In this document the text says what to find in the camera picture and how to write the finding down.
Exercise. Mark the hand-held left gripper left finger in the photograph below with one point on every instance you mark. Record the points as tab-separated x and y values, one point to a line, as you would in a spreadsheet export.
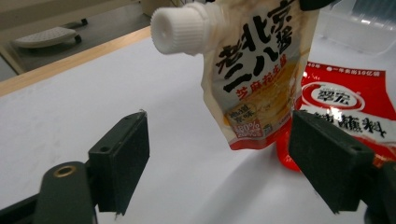
121	161

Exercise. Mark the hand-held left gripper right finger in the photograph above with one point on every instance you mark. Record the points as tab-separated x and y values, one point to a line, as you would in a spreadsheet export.
327	161

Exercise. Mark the clear plastic container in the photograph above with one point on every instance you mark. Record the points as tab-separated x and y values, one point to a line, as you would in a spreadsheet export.
358	28

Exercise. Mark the red seasoning packet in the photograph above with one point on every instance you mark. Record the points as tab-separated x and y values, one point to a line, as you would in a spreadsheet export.
348	99

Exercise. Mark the beige spout pouch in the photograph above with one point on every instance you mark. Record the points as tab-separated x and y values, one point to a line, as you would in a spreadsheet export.
258	77

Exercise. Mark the white table sheet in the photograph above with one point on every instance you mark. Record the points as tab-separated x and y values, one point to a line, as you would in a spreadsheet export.
93	102

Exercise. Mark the wooden table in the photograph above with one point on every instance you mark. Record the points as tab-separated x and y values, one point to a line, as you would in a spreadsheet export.
62	63

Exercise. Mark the grey footrest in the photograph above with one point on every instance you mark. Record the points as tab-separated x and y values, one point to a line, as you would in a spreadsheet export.
46	36

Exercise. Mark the wooden desk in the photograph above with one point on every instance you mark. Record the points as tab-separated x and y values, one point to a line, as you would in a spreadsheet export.
62	15

